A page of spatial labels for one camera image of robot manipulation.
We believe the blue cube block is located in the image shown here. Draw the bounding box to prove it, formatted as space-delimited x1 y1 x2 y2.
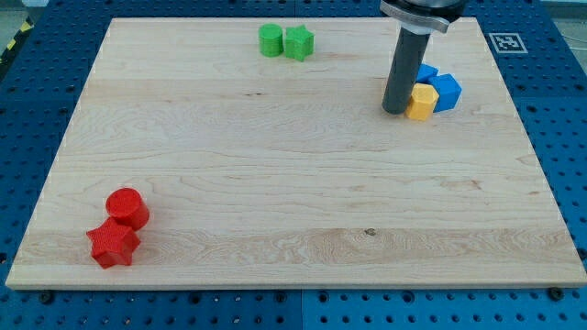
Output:
428 73 462 113

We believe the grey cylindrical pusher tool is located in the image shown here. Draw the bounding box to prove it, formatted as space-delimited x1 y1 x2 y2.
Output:
382 27 430 115

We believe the fiducial marker tag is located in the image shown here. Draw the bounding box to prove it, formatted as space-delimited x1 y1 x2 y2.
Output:
489 32 527 54

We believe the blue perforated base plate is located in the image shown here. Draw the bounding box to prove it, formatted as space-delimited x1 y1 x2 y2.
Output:
1 0 586 329

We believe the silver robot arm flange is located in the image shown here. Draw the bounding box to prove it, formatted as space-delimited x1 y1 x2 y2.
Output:
380 0 468 34

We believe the small blue block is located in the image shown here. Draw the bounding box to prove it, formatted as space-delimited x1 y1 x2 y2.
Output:
415 63 438 83

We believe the red cylinder block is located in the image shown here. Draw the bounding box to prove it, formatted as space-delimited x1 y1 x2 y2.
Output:
105 187 150 230

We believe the green cylinder block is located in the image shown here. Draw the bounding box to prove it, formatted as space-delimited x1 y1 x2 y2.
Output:
258 23 283 57

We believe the wooden board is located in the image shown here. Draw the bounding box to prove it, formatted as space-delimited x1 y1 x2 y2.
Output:
6 18 586 291

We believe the red star block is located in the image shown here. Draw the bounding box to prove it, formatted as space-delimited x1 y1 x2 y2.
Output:
86 217 140 269

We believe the yellow hexagon block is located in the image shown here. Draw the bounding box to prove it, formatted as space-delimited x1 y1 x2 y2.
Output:
405 83 439 121

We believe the green star block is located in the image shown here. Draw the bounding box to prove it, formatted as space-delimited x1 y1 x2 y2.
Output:
284 25 315 61

